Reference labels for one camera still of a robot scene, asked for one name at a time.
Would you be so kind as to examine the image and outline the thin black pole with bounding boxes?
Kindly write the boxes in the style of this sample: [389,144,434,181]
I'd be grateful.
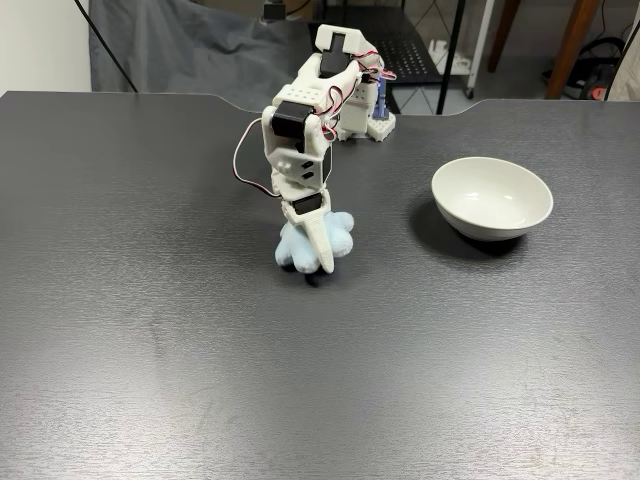
[602,22,640,101]
[73,0,140,94]

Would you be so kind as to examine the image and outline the black and red vacuum cleaner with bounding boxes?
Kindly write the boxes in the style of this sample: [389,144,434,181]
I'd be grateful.
[542,35,640,103]

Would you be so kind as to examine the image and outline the white bowl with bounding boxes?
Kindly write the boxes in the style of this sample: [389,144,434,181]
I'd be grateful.
[431,156,554,242]

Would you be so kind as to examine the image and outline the blue table clamp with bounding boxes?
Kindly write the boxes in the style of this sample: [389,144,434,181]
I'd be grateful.
[372,74,392,121]

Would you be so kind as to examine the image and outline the black perforated metal shelf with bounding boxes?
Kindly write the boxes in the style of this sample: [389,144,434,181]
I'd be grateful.
[319,0,466,116]

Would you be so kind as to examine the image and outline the twisted red black servo cable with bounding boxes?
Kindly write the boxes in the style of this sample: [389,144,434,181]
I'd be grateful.
[319,47,399,144]

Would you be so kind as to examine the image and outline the grey cloth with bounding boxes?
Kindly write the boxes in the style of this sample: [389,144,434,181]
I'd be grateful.
[88,0,322,114]

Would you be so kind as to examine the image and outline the brown wooden leg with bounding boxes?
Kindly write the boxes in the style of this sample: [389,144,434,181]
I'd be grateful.
[544,0,601,100]
[487,0,522,74]

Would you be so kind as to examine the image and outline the white red black servo cable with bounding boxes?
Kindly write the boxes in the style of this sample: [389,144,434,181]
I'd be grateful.
[232,118,275,200]

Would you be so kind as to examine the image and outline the skyblue plush doll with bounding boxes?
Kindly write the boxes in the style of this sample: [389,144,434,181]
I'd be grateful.
[272,212,357,289]

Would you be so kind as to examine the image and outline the white cart frame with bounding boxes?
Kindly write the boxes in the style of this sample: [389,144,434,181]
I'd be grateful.
[428,0,497,100]

